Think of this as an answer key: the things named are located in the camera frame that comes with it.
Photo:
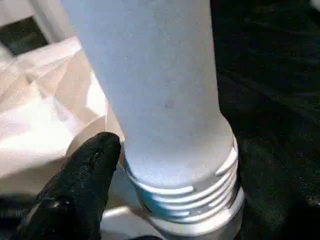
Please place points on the white plastic table top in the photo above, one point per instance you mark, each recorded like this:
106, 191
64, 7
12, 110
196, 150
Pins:
37, 125

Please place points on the black work mat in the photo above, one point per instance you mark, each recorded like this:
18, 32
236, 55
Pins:
275, 100

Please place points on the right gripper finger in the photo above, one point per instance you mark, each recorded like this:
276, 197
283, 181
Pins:
75, 195

